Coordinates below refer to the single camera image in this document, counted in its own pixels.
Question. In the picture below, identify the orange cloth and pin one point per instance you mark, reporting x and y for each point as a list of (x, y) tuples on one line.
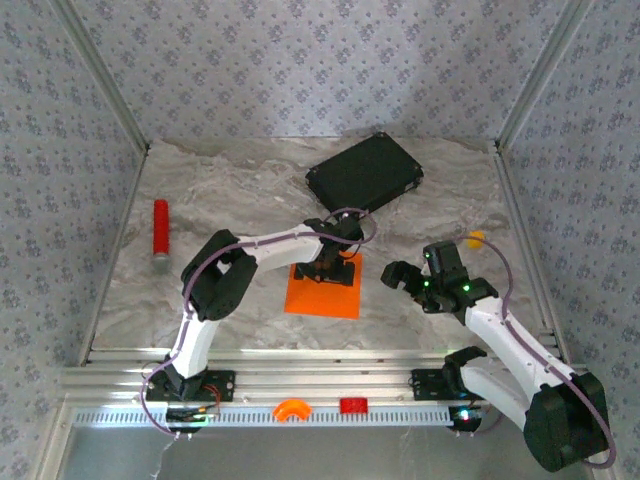
[(325, 300)]

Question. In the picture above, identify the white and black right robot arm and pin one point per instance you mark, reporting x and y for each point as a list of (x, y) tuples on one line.
[(505, 345)]

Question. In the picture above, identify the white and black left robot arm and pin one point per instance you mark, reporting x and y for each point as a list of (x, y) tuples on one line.
[(280, 245)]

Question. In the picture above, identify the small yellow cube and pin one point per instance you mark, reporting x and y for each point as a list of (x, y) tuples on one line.
[(475, 240)]

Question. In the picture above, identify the black flat case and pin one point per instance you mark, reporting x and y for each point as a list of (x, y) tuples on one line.
[(365, 170)]

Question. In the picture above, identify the black controller board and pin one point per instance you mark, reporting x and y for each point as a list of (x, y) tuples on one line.
[(192, 417), (465, 416)]

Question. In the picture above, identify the red rectangular block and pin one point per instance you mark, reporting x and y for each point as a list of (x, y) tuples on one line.
[(354, 405)]

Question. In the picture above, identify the orange curved plastic piece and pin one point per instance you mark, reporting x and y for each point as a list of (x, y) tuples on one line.
[(292, 407)]

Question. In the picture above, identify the red cylinder with grey cap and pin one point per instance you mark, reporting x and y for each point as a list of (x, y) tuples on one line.
[(161, 230)]

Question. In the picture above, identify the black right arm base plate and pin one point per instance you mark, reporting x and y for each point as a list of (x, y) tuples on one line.
[(425, 385)]

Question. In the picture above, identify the aluminium side rail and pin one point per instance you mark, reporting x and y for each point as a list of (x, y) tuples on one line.
[(530, 250), (115, 250)]

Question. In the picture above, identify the aluminium rail frame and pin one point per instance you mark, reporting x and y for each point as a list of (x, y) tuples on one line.
[(310, 375)]

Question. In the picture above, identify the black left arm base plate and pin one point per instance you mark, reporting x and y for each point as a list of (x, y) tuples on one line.
[(222, 385)]

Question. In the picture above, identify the aluminium frame post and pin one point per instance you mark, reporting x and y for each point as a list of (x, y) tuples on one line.
[(102, 75), (540, 75)]

